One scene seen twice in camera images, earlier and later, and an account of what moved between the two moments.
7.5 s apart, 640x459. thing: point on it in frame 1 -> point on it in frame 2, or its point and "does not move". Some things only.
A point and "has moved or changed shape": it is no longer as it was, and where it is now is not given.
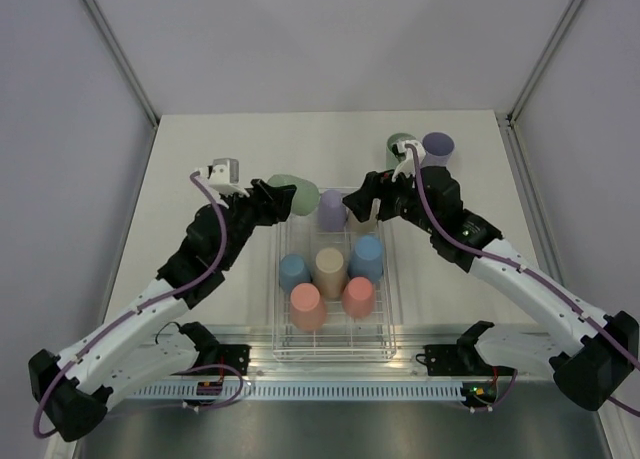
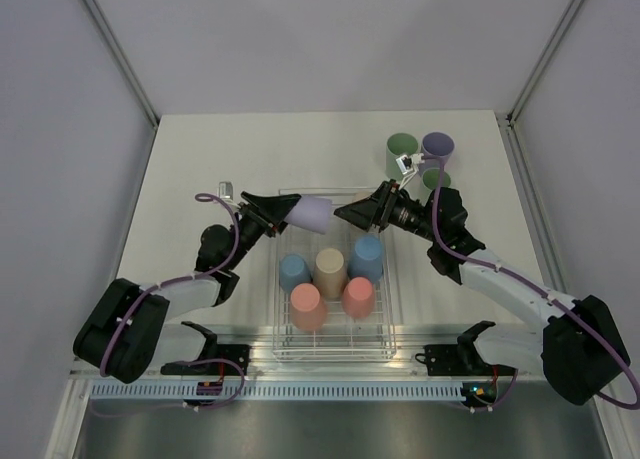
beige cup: [330, 274] does not move
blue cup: [293, 271] does not move
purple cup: [438, 147] does not move
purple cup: [331, 211] has moved or changed shape
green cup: [306, 197] has moved or changed shape
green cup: [391, 160] does not move
